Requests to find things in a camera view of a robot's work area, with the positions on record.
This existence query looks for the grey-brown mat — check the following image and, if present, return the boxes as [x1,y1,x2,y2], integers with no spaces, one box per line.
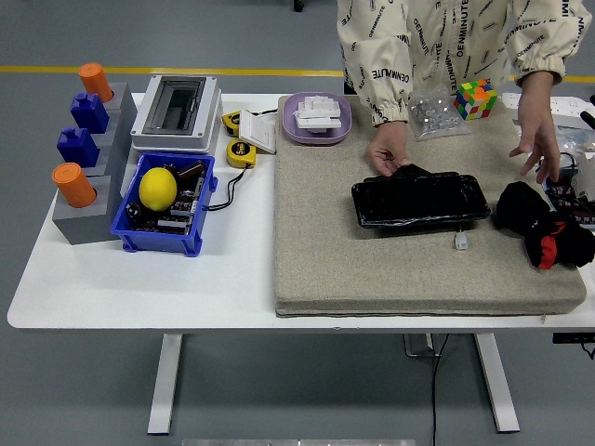
[272,94,588,320]

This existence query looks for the circuit board parts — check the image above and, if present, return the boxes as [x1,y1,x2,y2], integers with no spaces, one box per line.
[134,176,206,233]

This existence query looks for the clear bag of metal nuts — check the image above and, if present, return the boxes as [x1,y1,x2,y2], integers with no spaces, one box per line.
[407,85,471,143]

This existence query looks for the yellow lemon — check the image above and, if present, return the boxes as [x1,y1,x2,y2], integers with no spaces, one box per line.
[139,166,179,213]

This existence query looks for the black control box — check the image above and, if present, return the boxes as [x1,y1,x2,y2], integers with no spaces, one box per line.
[551,332,595,346]

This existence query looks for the tray of capacitors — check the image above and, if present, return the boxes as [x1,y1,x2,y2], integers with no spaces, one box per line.
[542,174,595,230]

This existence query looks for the stack of white switch parts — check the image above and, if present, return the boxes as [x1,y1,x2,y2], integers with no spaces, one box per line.
[292,92,344,134]

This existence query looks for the grey stepped block holder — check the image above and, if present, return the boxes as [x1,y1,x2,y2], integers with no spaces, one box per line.
[51,82,140,246]

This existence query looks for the blue block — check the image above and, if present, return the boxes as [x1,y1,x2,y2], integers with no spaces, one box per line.
[56,126,101,169]
[70,91,112,136]

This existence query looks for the white power strip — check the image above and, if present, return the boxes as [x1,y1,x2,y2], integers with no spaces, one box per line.
[501,91,595,126]

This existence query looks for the grey white distribution box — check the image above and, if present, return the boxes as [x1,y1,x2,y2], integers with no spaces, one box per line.
[130,73,223,155]

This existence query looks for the black hanging cable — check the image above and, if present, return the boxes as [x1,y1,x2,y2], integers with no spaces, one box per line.
[430,333,451,446]

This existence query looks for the clear plastic bag of parts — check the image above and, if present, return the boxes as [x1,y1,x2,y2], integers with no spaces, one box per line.
[555,124,595,199]

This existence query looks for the person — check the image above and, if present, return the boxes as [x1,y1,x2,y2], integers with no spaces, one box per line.
[335,0,594,185]

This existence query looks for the orange cylinder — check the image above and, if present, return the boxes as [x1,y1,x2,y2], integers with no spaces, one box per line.
[77,62,115,104]
[51,162,99,209]

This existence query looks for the black cord loop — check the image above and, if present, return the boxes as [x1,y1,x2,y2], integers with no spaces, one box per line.
[204,164,247,213]

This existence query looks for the multicolour puzzle cube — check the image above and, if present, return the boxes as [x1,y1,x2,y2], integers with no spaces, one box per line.
[454,79,499,122]

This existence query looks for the white wall switch plate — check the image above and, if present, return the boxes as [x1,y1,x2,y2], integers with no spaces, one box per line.
[237,110,279,155]

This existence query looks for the purple tray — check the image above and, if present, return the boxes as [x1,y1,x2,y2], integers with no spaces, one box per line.
[282,91,353,146]

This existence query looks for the yellow tape measure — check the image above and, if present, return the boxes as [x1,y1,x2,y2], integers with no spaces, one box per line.
[225,138,258,169]
[221,110,244,137]

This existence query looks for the black rag with red patch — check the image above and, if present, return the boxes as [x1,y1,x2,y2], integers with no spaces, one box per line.
[493,180,595,270]

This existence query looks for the blue plastic bin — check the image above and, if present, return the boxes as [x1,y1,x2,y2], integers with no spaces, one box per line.
[109,151,218,258]

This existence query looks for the metal bracket under table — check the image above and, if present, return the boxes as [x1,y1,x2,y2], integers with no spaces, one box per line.
[403,333,443,359]

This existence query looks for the person's left hand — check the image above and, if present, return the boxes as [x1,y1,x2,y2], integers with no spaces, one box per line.
[509,117,563,186]

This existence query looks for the person's right hand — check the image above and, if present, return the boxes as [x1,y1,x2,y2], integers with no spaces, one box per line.
[365,121,413,177]

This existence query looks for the dark cylindrical capacitor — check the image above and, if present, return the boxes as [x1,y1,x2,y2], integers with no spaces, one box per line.
[178,159,206,180]

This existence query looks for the black glossy panel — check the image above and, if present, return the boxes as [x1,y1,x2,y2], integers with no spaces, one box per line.
[350,163,493,230]

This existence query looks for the white table leg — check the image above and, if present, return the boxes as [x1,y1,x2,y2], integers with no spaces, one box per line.
[473,333,521,434]
[147,333,183,437]

